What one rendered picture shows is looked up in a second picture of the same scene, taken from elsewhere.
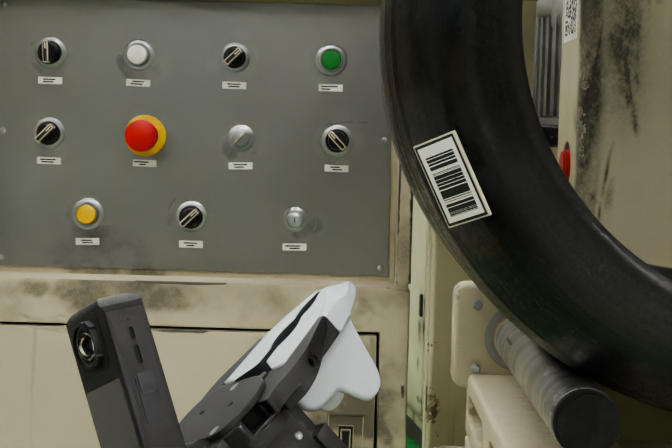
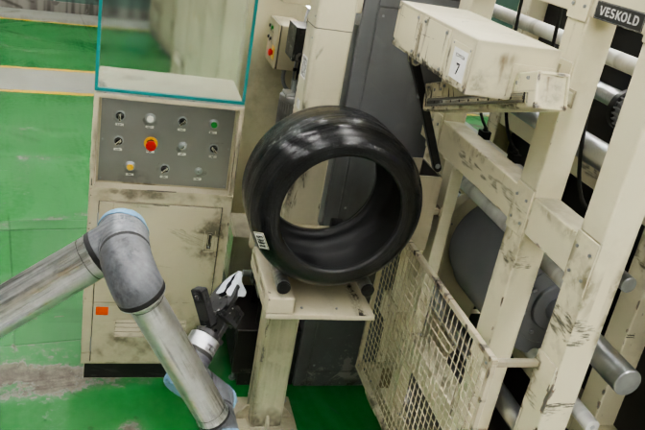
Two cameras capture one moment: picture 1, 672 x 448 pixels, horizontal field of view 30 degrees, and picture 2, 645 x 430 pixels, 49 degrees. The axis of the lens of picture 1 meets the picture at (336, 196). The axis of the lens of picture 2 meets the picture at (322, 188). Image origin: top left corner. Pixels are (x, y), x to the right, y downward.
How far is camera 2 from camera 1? 1.47 m
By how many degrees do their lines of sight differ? 25
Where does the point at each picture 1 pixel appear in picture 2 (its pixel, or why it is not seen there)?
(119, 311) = (203, 292)
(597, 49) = not seen: hidden behind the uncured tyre
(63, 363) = not seen: hidden behind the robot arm
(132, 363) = (205, 300)
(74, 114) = (127, 135)
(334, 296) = (238, 277)
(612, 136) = (298, 188)
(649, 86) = (308, 176)
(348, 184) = (216, 161)
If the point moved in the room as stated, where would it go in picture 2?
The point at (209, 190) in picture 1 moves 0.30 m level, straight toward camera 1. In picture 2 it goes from (171, 160) to (183, 192)
